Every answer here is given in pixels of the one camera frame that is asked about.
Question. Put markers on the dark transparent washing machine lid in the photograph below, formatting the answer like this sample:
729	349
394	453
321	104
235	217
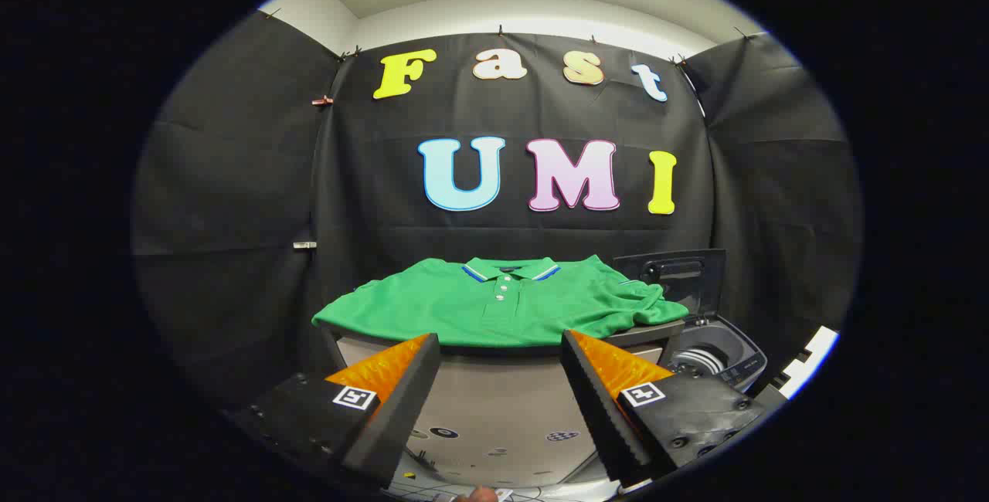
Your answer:
695	290

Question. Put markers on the red clip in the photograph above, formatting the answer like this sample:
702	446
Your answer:
322	100

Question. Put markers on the grey washing machine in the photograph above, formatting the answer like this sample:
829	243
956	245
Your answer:
734	351

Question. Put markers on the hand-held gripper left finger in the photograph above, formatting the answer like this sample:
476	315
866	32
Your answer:
402	409

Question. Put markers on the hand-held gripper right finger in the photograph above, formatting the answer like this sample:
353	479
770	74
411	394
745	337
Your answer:
599	409

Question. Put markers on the green polo shirt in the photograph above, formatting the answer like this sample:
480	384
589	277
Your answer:
463	309

